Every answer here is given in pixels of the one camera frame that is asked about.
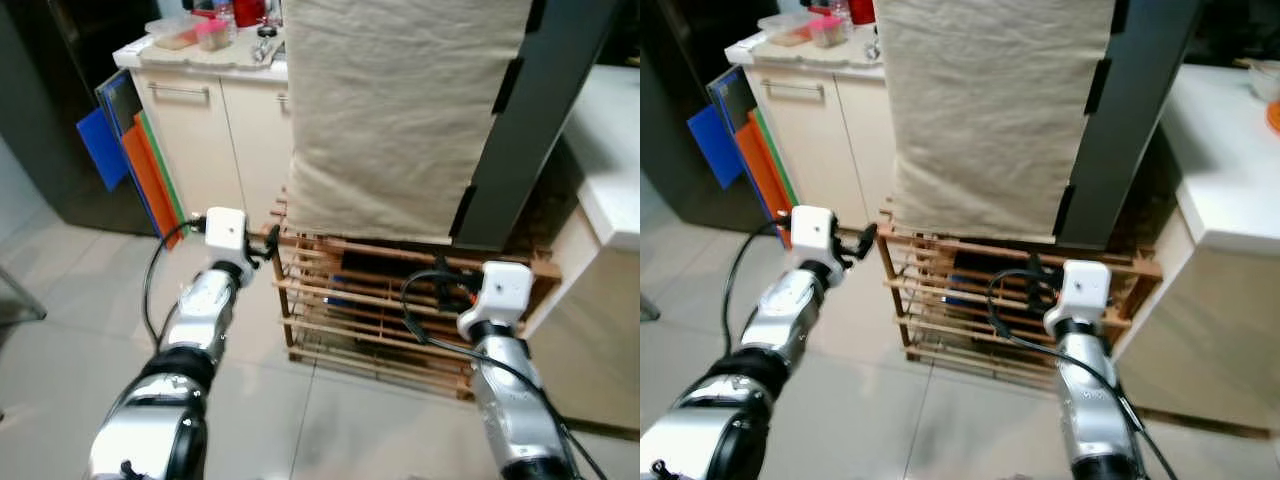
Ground wooden wine rack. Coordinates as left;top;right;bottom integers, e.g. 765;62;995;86
878;200;1166;388
270;195;563;401

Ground white kitchen counter cabinet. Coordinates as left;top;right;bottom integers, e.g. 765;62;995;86
113;30;296;241
725;28;901;236

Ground orange flat board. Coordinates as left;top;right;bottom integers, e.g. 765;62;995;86
735;125;799;246
120;125;189;251

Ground green flat board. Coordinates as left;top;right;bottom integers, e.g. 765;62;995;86
752;104;803;211
135;108;193;229

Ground large beige wrinkled cloth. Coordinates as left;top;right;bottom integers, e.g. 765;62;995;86
875;0;1117;245
283;0;533;244

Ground blue flat board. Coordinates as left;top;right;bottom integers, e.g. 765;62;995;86
77;105;131;191
687;103;746;191

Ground white side cabinet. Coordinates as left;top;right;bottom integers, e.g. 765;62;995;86
520;63;641;433
1108;62;1280;438

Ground clear plastic food container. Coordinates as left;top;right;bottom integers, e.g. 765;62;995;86
145;14;206;51
757;12;816;48

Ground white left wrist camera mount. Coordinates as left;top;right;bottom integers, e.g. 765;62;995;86
790;205;840;264
203;207;250;264

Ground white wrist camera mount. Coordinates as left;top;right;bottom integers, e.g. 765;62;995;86
203;207;250;264
477;261;534;327
790;205;840;264
1059;259;1112;324

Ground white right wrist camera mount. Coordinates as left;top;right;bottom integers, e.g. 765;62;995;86
1059;259;1112;324
477;261;534;327

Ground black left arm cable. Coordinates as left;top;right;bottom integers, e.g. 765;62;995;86
722;218;793;346
143;218;208;351

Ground silver bar drawer handle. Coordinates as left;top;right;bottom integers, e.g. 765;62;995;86
760;78;827;101
148;82;212;103

